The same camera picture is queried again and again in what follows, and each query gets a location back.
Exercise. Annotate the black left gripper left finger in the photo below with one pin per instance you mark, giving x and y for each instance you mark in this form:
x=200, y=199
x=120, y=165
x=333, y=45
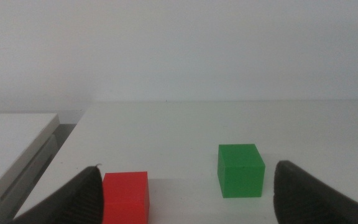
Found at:
x=79, y=199

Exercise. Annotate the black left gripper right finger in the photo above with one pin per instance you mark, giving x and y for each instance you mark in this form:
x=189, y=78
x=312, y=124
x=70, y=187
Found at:
x=303, y=199

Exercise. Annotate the red cube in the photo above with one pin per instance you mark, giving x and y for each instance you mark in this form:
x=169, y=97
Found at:
x=126, y=196

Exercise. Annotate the green cube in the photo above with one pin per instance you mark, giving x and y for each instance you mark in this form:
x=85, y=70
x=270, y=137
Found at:
x=241, y=174

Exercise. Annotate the white side table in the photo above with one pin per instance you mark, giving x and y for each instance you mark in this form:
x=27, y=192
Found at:
x=8, y=146

